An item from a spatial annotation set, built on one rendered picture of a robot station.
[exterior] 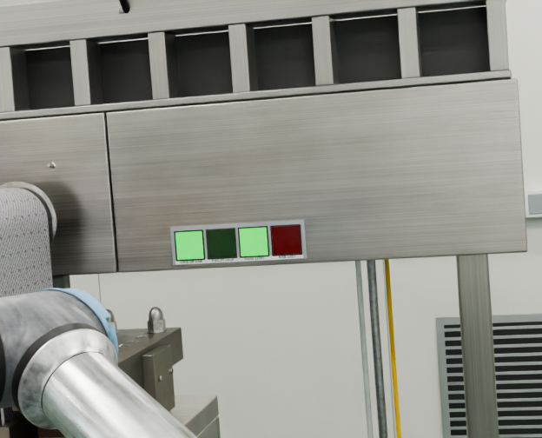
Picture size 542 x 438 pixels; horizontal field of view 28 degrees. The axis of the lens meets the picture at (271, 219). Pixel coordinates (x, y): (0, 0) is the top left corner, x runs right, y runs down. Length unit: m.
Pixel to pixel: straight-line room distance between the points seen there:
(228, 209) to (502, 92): 0.52
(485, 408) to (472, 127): 0.55
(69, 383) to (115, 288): 3.46
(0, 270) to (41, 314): 0.66
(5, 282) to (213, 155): 0.44
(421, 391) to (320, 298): 0.54
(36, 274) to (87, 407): 0.89
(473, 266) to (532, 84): 2.22
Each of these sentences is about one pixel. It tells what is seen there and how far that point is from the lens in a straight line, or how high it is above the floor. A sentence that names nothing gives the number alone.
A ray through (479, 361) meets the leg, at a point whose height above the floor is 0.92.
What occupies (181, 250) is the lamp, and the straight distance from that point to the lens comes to 2.00.
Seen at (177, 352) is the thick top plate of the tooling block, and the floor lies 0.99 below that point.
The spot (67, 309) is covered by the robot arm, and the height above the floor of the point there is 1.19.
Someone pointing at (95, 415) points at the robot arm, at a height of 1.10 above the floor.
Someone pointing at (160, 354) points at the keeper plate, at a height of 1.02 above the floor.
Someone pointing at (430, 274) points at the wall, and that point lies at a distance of 4.28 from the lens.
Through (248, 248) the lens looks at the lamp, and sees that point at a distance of 1.96.
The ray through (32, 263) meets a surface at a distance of 1.93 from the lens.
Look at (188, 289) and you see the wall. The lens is 4.45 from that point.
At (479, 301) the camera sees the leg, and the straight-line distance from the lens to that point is 2.10.
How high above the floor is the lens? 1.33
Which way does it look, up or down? 3 degrees down
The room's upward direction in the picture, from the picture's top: 4 degrees counter-clockwise
